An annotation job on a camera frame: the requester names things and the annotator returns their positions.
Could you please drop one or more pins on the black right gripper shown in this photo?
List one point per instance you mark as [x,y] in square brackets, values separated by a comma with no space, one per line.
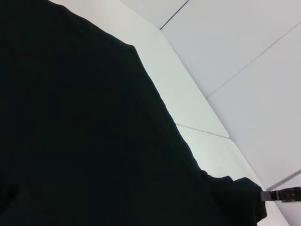
[290,195]

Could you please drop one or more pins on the black t-shirt with FREE print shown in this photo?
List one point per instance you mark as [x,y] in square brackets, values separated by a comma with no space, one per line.
[82,117]

